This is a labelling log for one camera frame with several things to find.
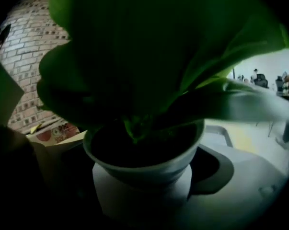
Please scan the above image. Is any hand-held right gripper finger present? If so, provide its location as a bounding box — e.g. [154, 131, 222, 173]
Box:
[0, 123, 48, 230]

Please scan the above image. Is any green potted plant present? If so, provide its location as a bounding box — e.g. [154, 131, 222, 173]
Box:
[0, 0, 289, 225]

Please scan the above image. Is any printed cardboard box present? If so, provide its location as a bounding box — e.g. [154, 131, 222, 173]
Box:
[26, 122, 88, 150]

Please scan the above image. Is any black office chair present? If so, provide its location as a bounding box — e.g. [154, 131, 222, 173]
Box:
[254, 73, 269, 89]

